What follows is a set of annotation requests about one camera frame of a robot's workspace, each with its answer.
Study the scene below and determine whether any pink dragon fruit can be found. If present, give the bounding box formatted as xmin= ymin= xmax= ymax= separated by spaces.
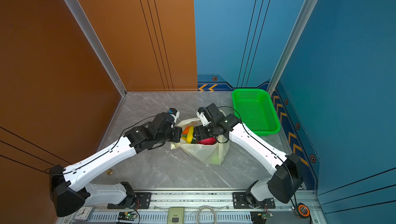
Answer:
xmin=197 ymin=137 xmax=217 ymax=145

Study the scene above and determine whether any aluminium corner post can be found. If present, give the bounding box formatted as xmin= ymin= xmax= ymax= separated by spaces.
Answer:
xmin=267 ymin=0 xmax=318 ymax=96
xmin=64 ymin=0 xmax=127 ymax=98

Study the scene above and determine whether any small circuit board right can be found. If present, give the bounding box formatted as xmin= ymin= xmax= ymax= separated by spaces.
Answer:
xmin=250 ymin=211 xmax=273 ymax=224

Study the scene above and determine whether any green plastic basket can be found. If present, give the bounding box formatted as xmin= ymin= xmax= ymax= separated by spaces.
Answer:
xmin=232 ymin=89 xmax=281 ymax=136

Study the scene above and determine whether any yellow banana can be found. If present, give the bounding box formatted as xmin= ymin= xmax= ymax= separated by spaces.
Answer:
xmin=181 ymin=126 xmax=194 ymax=144

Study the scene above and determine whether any translucent yellowish plastic bag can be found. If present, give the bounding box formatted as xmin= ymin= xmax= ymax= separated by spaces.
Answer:
xmin=170 ymin=136 xmax=231 ymax=165

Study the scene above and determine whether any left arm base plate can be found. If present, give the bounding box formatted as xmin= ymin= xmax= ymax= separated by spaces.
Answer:
xmin=107 ymin=192 xmax=152 ymax=210

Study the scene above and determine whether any white coiled cable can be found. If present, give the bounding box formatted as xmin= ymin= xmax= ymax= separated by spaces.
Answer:
xmin=196 ymin=205 xmax=218 ymax=224

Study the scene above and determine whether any green circuit board left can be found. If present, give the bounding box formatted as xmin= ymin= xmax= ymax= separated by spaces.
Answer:
xmin=117 ymin=212 xmax=139 ymax=224

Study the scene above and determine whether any aluminium front rail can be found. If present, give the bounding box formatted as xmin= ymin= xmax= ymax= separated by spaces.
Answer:
xmin=57 ymin=189 xmax=327 ymax=224

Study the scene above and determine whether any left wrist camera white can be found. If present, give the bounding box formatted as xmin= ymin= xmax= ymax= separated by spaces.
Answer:
xmin=167 ymin=108 xmax=180 ymax=128

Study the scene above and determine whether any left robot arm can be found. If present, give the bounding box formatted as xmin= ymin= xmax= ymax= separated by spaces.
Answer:
xmin=48 ymin=108 xmax=183 ymax=217

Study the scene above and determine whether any right aluminium corner post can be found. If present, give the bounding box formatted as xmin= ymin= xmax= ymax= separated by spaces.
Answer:
xmin=267 ymin=0 xmax=318 ymax=96

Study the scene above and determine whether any small analog clock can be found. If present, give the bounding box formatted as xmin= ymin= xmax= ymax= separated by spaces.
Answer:
xmin=73 ymin=206 xmax=94 ymax=222

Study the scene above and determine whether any left aluminium corner post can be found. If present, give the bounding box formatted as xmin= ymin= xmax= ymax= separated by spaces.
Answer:
xmin=64 ymin=0 xmax=127 ymax=98

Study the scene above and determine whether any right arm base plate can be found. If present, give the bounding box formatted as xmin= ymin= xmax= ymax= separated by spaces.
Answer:
xmin=232 ymin=192 xmax=276 ymax=209

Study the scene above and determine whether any orange black tape measure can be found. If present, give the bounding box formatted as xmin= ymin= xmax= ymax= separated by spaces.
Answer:
xmin=294 ymin=203 xmax=311 ymax=219

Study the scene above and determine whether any pale green handheld device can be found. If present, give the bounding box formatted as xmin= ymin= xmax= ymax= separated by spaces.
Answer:
xmin=167 ymin=207 xmax=185 ymax=224

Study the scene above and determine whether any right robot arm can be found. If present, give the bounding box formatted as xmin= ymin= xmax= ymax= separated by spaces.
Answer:
xmin=193 ymin=103 xmax=304 ymax=208

